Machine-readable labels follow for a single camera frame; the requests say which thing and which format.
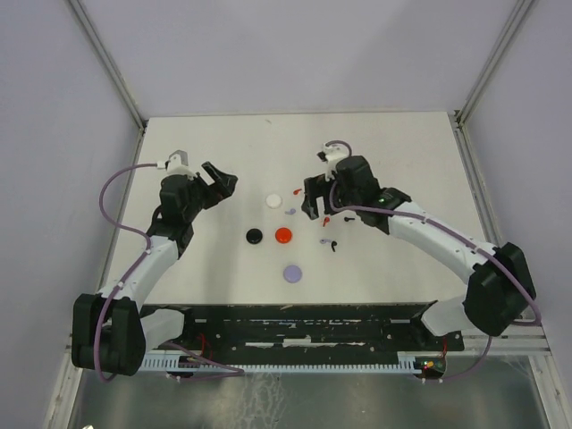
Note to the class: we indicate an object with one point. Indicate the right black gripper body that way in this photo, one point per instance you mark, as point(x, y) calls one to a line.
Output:
point(342, 197)

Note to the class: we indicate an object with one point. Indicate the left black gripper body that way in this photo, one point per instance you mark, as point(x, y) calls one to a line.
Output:
point(197, 203)

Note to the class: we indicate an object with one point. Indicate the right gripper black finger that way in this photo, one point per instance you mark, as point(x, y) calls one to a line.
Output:
point(310, 206)
point(317, 187)

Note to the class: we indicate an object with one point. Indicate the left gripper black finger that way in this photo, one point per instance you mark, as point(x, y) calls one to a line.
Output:
point(217, 175)
point(218, 192)

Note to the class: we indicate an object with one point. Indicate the red charging case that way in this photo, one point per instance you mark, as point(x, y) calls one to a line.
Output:
point(283, 235)

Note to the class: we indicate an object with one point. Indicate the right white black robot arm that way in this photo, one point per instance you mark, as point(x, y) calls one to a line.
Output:
point(498, 280)

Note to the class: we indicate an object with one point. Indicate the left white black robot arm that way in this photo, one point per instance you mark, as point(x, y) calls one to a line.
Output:
point(109, 335)

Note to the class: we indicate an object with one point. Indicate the white charging case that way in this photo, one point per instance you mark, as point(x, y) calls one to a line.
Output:
point(273, 201)

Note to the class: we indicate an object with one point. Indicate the black charging case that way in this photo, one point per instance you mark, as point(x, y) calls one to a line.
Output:
point(254, 236)

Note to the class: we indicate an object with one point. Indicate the purple charging case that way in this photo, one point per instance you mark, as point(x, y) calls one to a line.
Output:
point(292, 274)

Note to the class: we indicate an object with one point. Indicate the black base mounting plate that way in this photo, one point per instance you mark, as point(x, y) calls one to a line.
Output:
point(380, 313)

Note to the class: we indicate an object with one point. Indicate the controller board with leds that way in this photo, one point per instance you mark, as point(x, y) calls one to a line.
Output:
point(433, 367)

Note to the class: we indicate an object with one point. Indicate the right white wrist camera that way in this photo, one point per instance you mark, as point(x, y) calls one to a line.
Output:
point(332, 152)

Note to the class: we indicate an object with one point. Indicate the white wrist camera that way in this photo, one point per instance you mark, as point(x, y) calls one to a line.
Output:
point(177, 163)
point(332, 152)

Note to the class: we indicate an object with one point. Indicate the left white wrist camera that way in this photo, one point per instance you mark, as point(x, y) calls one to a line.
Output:
point(177, 163)

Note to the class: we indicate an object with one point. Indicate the right aluminium frame post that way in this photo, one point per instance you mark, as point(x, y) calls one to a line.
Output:
point(510, 30)

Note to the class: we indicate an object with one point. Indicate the aluminium frame post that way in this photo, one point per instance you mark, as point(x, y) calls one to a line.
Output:
point(89, 29)
point(510, 30)

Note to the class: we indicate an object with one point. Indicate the left aluminium frame post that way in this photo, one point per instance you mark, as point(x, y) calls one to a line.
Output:
point(89, 29)

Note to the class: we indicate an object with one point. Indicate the aluminium front rail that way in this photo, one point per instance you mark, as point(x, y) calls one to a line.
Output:
point(514, 339)

